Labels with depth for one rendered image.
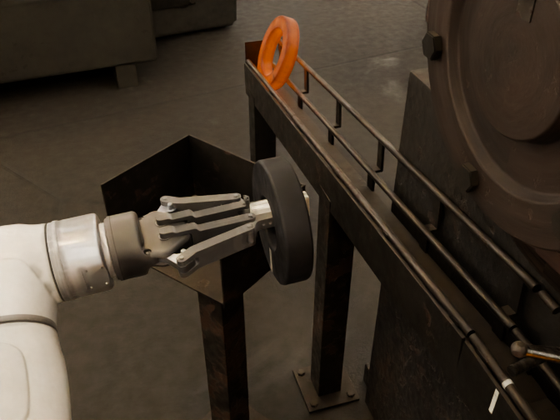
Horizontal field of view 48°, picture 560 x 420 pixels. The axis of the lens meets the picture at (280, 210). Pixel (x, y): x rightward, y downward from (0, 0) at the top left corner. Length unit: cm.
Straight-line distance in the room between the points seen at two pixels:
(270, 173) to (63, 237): 23
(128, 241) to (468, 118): 37
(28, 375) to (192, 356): 108
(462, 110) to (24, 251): 45
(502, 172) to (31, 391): 46
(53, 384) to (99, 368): 106
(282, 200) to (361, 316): 113
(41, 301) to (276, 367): 104
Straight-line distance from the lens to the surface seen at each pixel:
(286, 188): 69
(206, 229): 71
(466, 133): 56
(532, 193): 51
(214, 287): 99
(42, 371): 65
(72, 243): 70
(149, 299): 186
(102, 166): 246
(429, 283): 88
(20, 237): 71
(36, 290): 69
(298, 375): 163
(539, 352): 56
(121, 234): 70
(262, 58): 168
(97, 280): 71
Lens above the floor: 130
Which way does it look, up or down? 37 degrees down
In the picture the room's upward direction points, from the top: straight up
